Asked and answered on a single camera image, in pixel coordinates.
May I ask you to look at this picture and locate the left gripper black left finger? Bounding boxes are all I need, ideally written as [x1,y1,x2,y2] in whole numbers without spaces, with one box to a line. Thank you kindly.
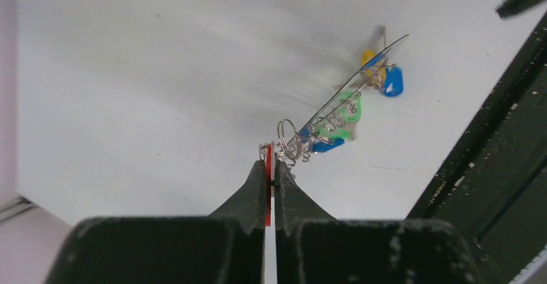
[46,160,267,283]

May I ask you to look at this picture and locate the blue tagged key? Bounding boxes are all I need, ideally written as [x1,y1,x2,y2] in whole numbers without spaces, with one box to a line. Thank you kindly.
[383,65,404,97]
[299,127,345,153]

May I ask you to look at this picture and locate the yellow tagged key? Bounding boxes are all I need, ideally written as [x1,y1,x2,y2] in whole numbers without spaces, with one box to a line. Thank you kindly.
[361,25,387,89]

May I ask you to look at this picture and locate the red tagged key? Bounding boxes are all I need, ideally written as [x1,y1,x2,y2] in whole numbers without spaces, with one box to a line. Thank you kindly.
[259,141,276,227]

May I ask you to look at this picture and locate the green tagged key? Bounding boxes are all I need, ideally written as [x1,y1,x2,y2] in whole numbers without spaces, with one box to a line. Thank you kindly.
[315,91,362,140]

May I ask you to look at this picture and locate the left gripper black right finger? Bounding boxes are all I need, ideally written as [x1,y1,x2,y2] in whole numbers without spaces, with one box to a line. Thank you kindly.
[273,161,486,283]

